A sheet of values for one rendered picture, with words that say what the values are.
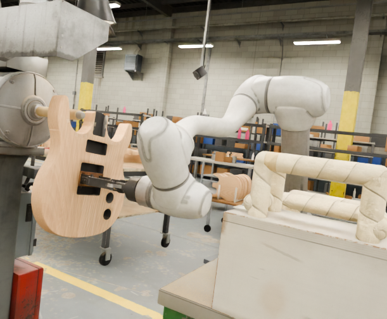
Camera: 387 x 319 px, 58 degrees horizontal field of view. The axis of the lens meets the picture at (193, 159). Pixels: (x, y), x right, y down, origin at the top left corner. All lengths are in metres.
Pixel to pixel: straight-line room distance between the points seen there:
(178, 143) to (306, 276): 0.42
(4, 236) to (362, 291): 1.25
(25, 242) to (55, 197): 0.57
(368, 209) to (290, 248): 0.13
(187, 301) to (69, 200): 0.56
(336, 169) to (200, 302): 0.33
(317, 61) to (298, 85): 11.16
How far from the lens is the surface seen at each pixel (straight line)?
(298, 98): 1.22
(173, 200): 0.89
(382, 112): 11.86
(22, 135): 1.28
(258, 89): 1.26
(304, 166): 0.56
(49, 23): 1.04
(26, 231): 1.60
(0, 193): 1.46
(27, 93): 1.28
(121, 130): 1.27
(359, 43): 8.00
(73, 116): 1.12
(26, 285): 1.62
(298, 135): 1.29
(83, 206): 1.15
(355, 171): 0.55
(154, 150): 0.80
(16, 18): 1.16
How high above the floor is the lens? 1.21
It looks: 3 degrees down
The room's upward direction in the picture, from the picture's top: 7 degrees clockwise
